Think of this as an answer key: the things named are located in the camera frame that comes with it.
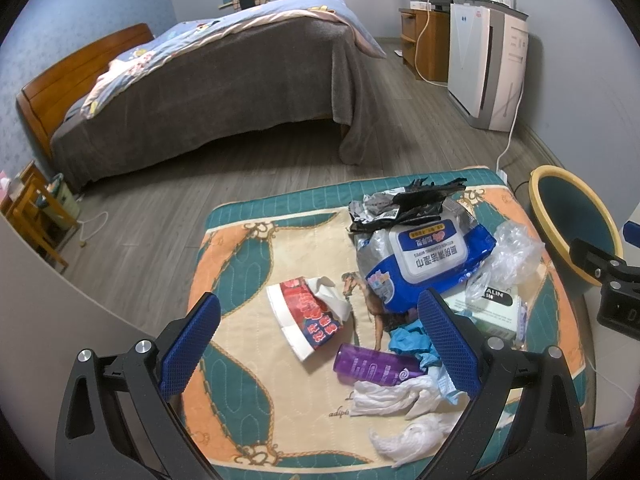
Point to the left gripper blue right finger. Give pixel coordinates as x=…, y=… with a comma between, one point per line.
x=448, y=334

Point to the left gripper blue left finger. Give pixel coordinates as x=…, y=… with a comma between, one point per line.
x=182, y=344

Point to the blue glove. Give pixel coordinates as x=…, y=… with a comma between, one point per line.
x=412, y=340

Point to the white tissue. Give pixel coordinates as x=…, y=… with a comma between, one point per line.
x=413, y=398
x=421, y=438

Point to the white green medicine box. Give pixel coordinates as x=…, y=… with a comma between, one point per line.
x=499, y=313

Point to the purple bottle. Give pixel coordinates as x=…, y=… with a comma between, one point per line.
x=357, y=364

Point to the blue wet wipes pack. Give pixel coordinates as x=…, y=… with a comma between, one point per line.
x=399, y=263

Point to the clear plastic bag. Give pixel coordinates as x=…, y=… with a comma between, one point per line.
x=514, y=259

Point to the red white paper wrapper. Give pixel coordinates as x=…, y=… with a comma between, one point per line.
x=309, y=312

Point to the black plastic mailer bag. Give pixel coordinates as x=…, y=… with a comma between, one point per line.
x=416, y=203

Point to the teal yellow trash bin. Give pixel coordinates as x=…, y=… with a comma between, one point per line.
x=564, y=207

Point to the horse pattern floor mat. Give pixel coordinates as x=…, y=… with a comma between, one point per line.
x=253, y=408

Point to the white power strip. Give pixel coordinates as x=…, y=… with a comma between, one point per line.
x=503, y=176

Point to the wooden bedside stool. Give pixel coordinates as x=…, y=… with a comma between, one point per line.
x=36, y=215

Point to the wooden headboard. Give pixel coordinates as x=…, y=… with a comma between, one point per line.
x=45, y=100

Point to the white air purifier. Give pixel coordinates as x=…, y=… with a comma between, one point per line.
x=487, y=62

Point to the wooden cabinet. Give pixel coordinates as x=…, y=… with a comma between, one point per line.
x=425, y=38

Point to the bed with grey blanket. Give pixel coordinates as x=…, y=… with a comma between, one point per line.
x=297, y=70

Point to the light blue quilt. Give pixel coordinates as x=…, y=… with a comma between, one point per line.
x=136, y=63

